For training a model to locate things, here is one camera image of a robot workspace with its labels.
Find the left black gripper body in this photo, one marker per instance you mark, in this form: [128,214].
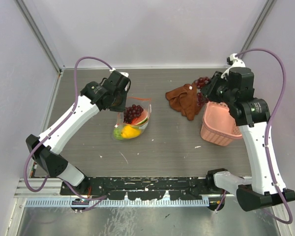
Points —
[119,103]

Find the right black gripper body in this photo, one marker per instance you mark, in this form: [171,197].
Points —
[224,94]

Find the dark red grapes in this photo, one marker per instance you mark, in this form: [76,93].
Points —
[200,83]
[131,112]

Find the clear orange zip bag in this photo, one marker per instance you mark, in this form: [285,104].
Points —
[145,103]

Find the red watermelon slice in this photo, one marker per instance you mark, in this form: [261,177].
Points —
[143,118]

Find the green bumpy fruit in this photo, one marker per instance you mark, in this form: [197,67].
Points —
[117,134]

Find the yellow lemon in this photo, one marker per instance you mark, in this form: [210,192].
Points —
[129,132]

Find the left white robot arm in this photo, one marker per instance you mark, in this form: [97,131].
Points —
[45,149]

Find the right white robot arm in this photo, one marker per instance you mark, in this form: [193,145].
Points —
[252,116]

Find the brown cloth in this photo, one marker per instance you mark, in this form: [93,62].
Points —
[185,100]

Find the pink plastic basket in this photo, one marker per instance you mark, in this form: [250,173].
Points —
[218,126]

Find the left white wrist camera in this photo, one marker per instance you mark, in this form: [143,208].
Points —
[123,73]

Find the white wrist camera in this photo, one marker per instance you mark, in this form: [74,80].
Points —
[123,73]
[233,61]

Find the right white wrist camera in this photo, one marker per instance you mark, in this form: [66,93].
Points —
[233,61]

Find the right aluminium frame post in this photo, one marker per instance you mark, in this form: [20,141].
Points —
[265,11]

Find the aluminium frame post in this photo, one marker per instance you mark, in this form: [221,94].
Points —
[265,11]
[32,17]

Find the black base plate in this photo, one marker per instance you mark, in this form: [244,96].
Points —
[158,195]

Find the aluminium front rail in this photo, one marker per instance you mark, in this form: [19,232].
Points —
[27,184]

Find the left aluminium frame post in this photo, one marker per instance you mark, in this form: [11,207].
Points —
[32,17]

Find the white slotted cable duct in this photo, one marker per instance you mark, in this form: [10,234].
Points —
[72,202]

